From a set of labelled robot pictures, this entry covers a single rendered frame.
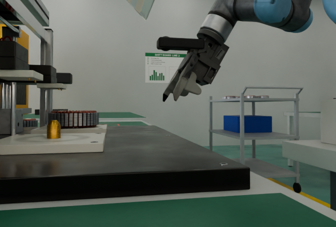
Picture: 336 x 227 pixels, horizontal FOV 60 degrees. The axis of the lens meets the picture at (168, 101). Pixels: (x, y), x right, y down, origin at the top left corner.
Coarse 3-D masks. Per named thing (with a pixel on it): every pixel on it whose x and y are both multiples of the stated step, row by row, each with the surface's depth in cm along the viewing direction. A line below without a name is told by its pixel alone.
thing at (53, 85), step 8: (32, 64) 63; (40, 72) 64; (48, 72) 64; (0, 80) 62; (8, 80) 62; (16, 80) 62; (24, 80) 63; (48, 80) 64; (56, 80) 70; (0, 88) 62; (8, 88) 65; (48, 88) 68; (56, 88) 68; (64, 88) 68; (0, 96) 62; (8, 96) 65; (0, 104) 62; (8, 104) 65
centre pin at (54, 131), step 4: (52, 120) 44; (56, 120) 44; (48, 124) 43; (52, 124) 43; (56, 124) 43; (48, 128) 43; (52, 128) 43; (56, 128) 43; (48, 132) 43; (52, 132) 43; (56, 132) 43; (48, 136) 43; (52, 136) 43; (56, 136) 43
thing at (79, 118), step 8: (56, 112) 63; (64, 112) 63; (72, 112) 63; (80, 112) 64; (88, 112) 65; (96, 112) 67; (48, 120) 65; (64, 120) 62; (72, 120) 63; (80, 120) 63; (88, 120) 64; (96, 120) 67
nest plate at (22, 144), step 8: (8, 136) 46; (16, 136) 46; (24, 136) 46; (32, 136) 46; (40, 136) 46; (64, 136) 46; (72, 136) 46; (80, 136) 46; (88, 136) 46; (96, 136) 46; (104, 136) 47; (0, 144) 36; (8, 144) 36; (16, 144) 36; (24, 144) 36; (32, 144) 36; (40, 144) 37; (48, 144) 37; (56, 144) 37; (64, 144) 37; (72, 144) 37; (80, 144) 38; (88, 144) 38; (96, 144) 38; (0, 152) 36; (8, 152) 36; (16, 152) 36; (24, 152) 36; (32, 152) 36; (40, 152) 37; (48, 152) 37; (56, 152) 37; (64, 152) 37; (72, 152) 37
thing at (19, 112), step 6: (0, 108) 62; (6, 108) 63; (0, 114) 61; (6, 114) 62; (18, 114) 66; (0, 120) 61; (6, 120) 62; (18, 120) 66; (0, 126) 61; (6, 126) 62; (18, 126) 66; (0, 132) 61; (6, 132) 62
